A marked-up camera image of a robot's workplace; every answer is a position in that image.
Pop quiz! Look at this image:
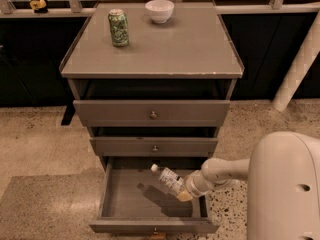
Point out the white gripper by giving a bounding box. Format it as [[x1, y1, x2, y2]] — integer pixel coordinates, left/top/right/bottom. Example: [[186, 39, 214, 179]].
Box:
[[176, 158, 250, 202]]

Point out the blue plastic bottle white cap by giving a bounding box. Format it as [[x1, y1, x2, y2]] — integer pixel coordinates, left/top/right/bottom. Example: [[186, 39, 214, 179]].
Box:
[[150, 164, 184, 195]]

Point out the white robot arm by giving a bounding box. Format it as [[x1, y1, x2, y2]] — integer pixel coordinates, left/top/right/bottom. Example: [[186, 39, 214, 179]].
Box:
[[177, 131, 320, 240]]

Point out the grey open bottom drawer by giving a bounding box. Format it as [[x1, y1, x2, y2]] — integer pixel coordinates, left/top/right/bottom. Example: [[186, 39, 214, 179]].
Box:
[[90, 157, 220, 234]]

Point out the grey middle drawer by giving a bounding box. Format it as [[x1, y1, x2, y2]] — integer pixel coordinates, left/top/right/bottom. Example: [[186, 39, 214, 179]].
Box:
[[90, 137, 218, 157]]

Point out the grey wooden drawer cabinet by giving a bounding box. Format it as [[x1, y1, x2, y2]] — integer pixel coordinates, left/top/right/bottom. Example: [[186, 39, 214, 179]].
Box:
[[59, 1, 245, 172]]

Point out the grey top drawer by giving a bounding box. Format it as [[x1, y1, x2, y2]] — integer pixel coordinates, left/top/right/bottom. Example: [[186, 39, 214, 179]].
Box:
[[74, 100, 230, 127]]

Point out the green soda can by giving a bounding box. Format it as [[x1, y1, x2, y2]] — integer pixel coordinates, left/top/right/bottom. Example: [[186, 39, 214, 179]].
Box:
[[108, 9, 129, 47]]

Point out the white ceramic bowl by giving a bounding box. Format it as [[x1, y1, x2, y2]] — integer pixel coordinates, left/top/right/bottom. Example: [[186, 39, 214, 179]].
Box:
[[145, 0, 175, 24]]

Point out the white diagonal pipe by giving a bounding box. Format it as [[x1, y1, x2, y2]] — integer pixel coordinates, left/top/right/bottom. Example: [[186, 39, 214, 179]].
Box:
[[272, 12, 320, 111]]

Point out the yellow and black small object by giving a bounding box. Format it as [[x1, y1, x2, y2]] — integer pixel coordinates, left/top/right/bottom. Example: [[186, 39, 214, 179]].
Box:
[[29, 0, 48, 13]]

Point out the white window ledge rail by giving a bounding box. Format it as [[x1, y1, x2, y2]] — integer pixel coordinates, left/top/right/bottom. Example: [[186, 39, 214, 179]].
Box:
[[0, 2, 320, 18]]

